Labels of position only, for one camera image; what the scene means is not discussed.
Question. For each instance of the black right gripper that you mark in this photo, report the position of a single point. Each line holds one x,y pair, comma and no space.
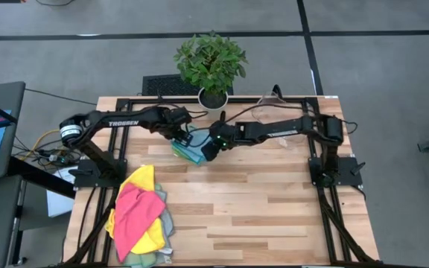
227,134

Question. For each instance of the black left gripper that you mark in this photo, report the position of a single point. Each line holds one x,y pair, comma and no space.
175,119

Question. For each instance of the turquoise microfiber towel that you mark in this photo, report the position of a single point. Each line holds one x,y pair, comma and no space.
190,161

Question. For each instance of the yellow microfiber towel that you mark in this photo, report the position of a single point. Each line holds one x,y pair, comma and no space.
143,178

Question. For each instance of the pale grey microfiber towel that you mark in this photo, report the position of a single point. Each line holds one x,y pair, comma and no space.
168,223

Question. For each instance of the pink microfiber towel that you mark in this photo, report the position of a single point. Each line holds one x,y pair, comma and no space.
136,219

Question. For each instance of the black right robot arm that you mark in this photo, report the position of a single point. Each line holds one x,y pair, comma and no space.
292,128

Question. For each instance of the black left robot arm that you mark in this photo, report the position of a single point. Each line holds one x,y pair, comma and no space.
125,123

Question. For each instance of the white plant pot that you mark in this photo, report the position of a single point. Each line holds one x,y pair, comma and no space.
213,108

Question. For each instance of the black perforated floor mat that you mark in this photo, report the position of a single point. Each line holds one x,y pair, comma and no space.
162,85

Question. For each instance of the clear plastic bin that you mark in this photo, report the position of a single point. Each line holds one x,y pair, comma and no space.
274,113

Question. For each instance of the green leafy plant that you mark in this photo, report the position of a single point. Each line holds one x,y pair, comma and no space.
210,63

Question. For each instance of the white paper sheet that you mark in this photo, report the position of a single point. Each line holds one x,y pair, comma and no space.
60,204

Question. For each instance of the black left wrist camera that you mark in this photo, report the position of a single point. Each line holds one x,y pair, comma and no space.
185,141

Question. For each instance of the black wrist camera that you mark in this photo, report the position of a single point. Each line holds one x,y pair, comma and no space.
209,150
185,141

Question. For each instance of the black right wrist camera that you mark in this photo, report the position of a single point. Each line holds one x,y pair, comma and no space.
209,150

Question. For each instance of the black aluminium table frame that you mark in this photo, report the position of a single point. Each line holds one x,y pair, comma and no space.
143,100

